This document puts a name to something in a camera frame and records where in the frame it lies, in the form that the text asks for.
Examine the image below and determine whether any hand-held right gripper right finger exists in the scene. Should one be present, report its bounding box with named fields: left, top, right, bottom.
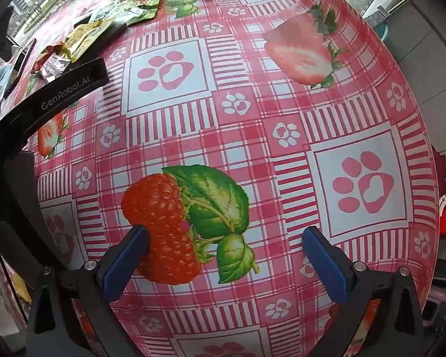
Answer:
left=302, top=226, right=428, bottom=357

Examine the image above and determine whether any black smartphone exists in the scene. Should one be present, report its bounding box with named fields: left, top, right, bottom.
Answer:
left=0, top=38, right=38, bottom=99

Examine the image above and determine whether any pink checked fruit-print tablecloth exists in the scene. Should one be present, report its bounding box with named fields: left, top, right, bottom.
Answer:
left=0, top=0, right=441, bottom=357

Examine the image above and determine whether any yellow snack packet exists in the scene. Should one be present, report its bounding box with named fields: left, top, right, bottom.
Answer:
left=64, top=18, right=114, bottom=62

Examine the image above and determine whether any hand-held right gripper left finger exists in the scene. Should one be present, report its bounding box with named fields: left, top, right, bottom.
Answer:
left=25, top=224, right=150, bottom=357

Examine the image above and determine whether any small dark red snack packet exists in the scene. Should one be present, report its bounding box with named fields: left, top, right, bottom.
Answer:
left=32, top=43, right=74, bottom=81

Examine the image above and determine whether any white and green snack packet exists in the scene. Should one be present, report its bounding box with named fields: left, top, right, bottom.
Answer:
left=89, top=0, right=157, bottom=27

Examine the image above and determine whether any teal plastic basin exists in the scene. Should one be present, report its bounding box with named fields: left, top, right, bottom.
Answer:
left=372, top=20, right=392, bottom=44

